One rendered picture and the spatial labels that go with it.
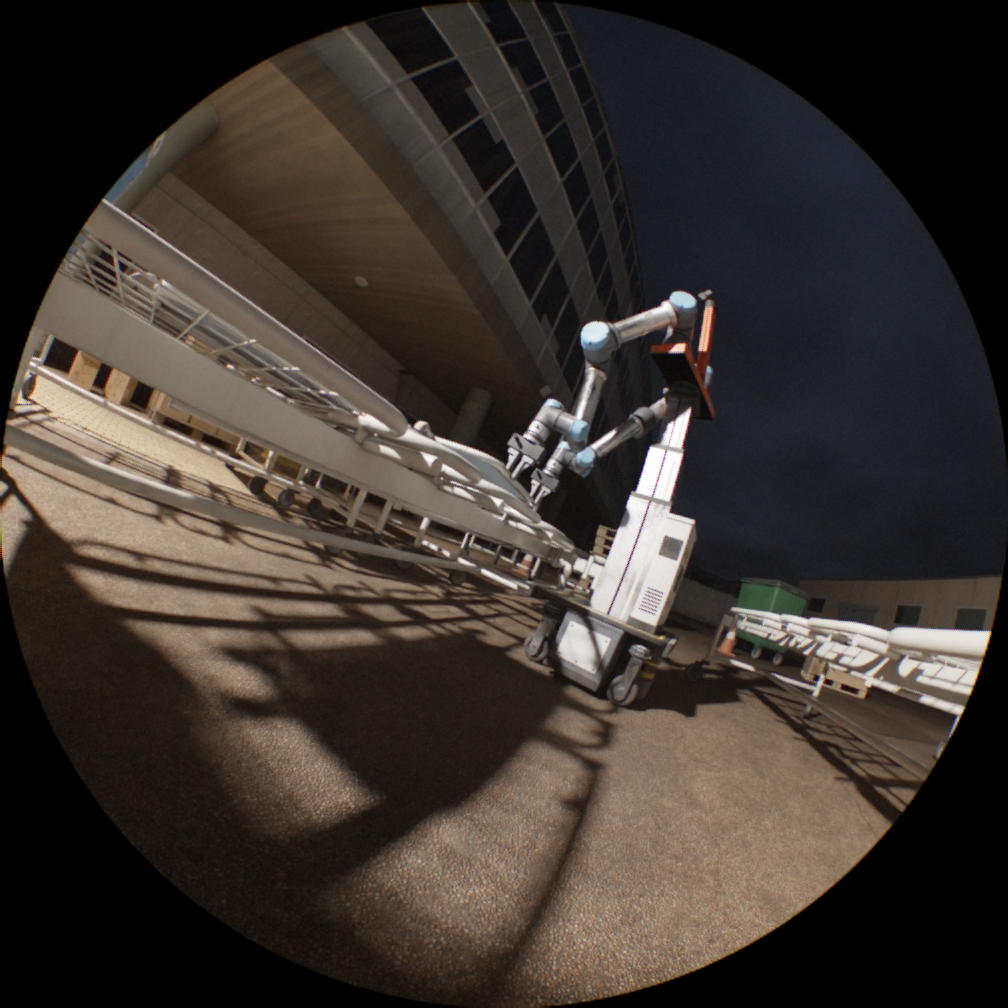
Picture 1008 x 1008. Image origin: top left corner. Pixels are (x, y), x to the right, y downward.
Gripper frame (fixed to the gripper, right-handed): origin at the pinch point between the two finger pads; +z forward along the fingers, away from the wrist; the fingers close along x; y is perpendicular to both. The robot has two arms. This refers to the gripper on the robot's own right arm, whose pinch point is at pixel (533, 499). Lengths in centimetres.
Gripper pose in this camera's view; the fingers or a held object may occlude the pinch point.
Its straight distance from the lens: 162.8
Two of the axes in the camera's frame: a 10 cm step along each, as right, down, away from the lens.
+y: -2.8, -2.1, -9.4
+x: 7.9, 5.0, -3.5
